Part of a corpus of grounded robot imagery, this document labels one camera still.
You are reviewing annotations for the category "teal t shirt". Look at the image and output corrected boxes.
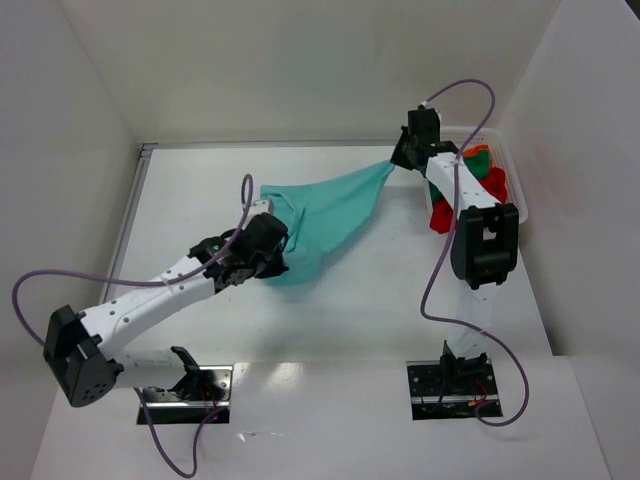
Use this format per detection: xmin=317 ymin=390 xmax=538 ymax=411
xmin=260 ymin=161 xmax=394 ymax=288

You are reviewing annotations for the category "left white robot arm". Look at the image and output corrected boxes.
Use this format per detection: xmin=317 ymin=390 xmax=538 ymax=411
xmin=43 ymin=213 xmax=288 ymax=408

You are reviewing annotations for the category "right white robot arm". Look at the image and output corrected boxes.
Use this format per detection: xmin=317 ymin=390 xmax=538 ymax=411
xmin=391 ymin=104 xmax=519 ymax=395

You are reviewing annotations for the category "white plastic basket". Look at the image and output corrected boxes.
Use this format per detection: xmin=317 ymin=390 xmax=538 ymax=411
xmin=424 ymin=126 xmax=529 ymax=225

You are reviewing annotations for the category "orange t shirt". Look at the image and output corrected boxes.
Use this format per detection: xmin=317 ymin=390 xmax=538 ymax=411
xmin=463 ymin=144 xmax=490 ymax=157

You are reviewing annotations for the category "green t shirt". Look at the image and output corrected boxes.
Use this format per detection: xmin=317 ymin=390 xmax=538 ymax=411
xmin=429 ymin=147 xmax=494 ymax=201

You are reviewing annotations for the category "red t shirt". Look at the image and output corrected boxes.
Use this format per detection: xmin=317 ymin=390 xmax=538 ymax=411
xmin=429 ymin=167 xmax=507 ymax=234

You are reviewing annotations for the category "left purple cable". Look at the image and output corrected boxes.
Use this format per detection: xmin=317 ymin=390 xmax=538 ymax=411
xmin=12 ymin=173 xmax=254 ymax=479

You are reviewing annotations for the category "purple cable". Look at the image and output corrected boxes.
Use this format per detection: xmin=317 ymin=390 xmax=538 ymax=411
xmin=12 ymin=173 xmax=254 ymax=479
xmin=420 ymin=79 xmax=530 ymax=426

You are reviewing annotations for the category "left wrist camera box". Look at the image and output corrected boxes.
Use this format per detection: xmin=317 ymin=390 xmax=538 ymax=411
xmin=251 ymin=198 xmax=274 ymax=214

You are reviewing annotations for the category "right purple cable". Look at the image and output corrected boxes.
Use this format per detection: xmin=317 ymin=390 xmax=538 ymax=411
xmin=420 ymin=79 xmax=530 ymax=426

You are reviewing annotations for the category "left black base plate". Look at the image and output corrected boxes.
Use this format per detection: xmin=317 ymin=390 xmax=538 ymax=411
xmin=142 ymin=365 xmax=234 ymax=425

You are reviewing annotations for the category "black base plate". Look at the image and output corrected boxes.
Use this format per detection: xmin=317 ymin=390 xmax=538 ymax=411
xmin=142 ymin=365 xmax=234 ymax=425
xmin=406 ymin=361 xmax=502 ymax=421

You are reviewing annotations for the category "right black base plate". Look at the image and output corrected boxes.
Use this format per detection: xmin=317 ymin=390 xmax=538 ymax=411
xmin=406 ymin=361 xmax=502 ymax=421

